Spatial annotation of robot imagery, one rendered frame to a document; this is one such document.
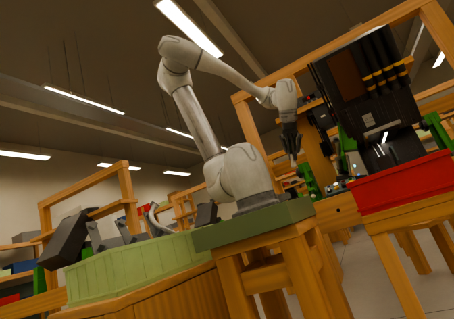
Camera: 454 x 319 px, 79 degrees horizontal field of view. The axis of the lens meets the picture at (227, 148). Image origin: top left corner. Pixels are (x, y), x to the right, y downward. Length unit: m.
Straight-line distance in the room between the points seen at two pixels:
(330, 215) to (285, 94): 0.61
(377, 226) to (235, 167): 0.50
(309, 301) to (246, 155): 0.51
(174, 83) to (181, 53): 0.16
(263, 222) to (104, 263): 0.65
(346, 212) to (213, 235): 0.67
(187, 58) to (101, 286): 0.98
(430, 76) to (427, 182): 11.64
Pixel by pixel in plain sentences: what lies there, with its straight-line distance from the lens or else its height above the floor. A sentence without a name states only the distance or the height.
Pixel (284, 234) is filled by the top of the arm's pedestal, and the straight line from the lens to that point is 0.90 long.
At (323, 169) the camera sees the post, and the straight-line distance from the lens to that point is 2.01.
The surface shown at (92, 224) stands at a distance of 1.56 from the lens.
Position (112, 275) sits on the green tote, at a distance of 1.20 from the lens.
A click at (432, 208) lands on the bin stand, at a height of 0.77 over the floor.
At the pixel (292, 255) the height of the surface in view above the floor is 0.76.
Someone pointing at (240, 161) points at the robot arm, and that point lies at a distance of 1.03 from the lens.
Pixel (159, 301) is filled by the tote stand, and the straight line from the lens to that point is 1.21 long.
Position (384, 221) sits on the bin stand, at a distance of 1.03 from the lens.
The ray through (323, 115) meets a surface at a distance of 1.96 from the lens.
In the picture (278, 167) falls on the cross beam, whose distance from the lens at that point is 2.17.
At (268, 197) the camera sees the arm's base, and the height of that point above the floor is 0.96.
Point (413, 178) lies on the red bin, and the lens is 1.06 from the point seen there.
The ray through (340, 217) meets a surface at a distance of 1.39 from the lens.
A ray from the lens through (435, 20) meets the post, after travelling 2.30.
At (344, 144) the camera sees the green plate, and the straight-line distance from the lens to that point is 1.65.
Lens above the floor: 0.87
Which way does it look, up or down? 17 degrees up
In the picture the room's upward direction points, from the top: 18 degrees counter-clockwise
